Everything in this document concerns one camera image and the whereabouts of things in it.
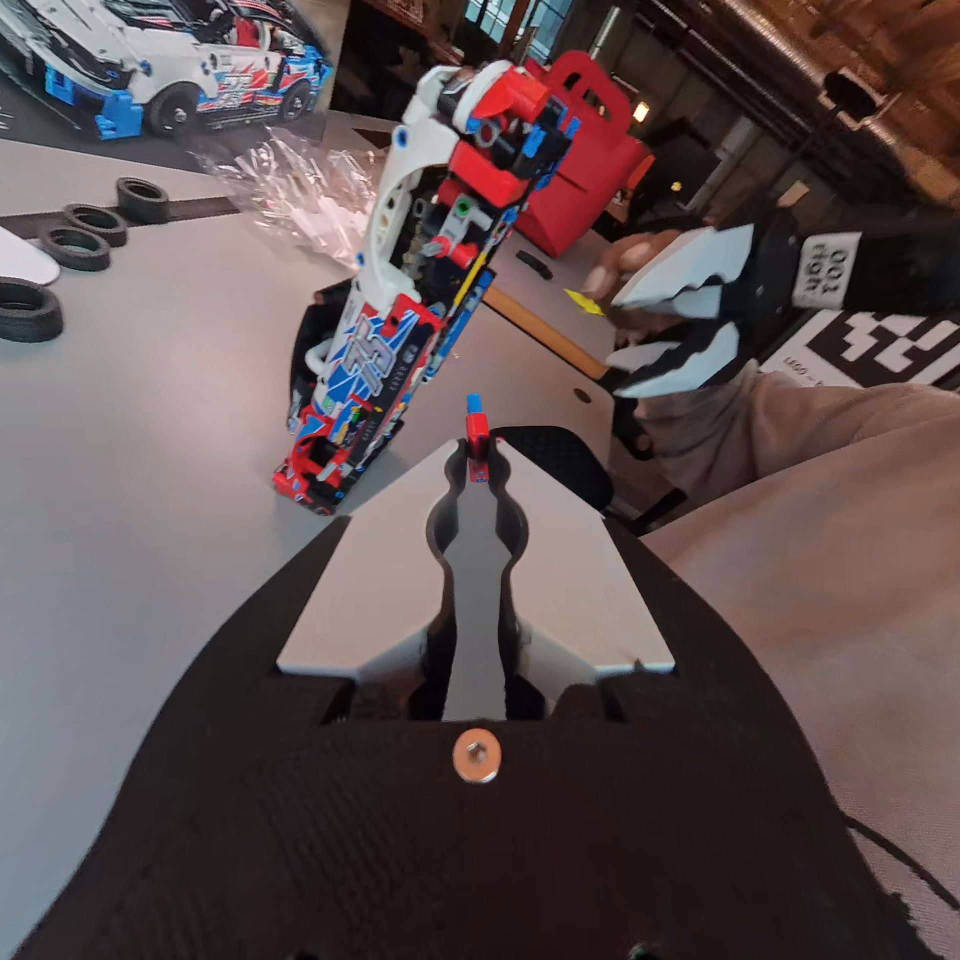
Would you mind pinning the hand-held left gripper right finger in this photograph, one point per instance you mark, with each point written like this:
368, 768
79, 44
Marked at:
585, 600

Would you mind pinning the person's right hand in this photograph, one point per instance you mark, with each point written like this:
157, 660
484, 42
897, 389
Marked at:
630, 259

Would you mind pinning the clear plastic bag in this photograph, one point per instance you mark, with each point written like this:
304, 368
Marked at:
300, 195

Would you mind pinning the person's right forearm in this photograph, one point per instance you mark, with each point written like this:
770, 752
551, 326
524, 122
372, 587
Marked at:
787, 427

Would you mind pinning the black rubber tyre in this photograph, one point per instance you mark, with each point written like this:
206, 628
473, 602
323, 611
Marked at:
142, 214
30, 334
101, 240
75, 264

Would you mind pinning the black white patterned card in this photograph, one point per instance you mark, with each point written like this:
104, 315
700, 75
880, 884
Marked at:
885, 337

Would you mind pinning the printed car model box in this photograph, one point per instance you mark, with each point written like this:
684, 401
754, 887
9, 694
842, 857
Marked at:
150, 60

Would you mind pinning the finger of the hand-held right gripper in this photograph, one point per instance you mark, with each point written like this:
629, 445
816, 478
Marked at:
690, 367
697, 259

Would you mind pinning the small black flat object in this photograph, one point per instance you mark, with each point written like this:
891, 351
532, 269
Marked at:
534, 264

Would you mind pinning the black office chair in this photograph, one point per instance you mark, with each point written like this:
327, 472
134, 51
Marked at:
555, 457

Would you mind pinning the red brick connector piece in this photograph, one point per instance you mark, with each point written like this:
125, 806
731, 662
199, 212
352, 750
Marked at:
476, 435

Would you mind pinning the red felt bag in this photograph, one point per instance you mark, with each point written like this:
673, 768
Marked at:
585, 187

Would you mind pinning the yellow paper scrap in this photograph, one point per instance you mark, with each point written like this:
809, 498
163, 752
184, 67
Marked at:
585, 301

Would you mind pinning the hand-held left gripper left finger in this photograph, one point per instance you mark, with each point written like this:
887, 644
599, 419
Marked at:
360, 600

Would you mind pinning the brick-built race car model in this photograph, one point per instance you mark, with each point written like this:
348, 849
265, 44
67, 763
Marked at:
375, 352

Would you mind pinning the person's beige hoodie torso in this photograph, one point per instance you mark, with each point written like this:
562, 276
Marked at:
825, 600

